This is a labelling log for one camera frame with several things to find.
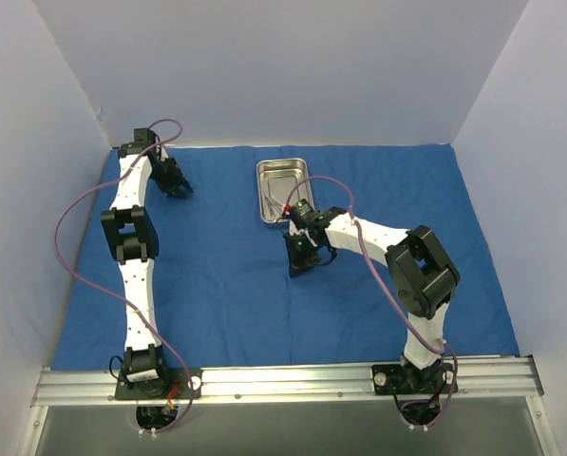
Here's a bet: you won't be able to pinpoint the stainless steel instrument tray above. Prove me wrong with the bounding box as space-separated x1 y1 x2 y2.
255 158 314 226

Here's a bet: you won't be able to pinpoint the blue surgical cloth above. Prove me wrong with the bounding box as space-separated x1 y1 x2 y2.
49 143 520 372

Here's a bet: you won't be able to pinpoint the steel surgical forceps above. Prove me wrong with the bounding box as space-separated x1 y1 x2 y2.
264 195 279 223

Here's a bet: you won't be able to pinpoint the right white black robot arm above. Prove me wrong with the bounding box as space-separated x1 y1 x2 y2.
283 199 461 392

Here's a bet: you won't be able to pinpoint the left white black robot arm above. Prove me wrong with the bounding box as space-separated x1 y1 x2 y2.
101 127 194 398

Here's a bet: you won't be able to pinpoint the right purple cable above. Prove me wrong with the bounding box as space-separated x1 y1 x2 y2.
287 176 459 428

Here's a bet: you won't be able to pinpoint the purple cable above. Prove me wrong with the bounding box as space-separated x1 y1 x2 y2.
287 176 459 428
52 118 194 436

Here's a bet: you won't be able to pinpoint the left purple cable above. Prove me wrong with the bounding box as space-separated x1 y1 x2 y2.
52 118 194 436

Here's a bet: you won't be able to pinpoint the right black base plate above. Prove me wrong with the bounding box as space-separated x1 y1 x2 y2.
371 363 458 396

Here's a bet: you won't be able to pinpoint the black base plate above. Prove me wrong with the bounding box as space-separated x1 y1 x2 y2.
371 363 458 396
114 368 203 401

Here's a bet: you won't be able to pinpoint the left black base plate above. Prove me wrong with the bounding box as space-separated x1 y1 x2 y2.
114 368 203 401

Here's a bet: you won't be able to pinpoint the front aluminium rail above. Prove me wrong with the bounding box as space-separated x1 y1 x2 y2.
32 356 544 407

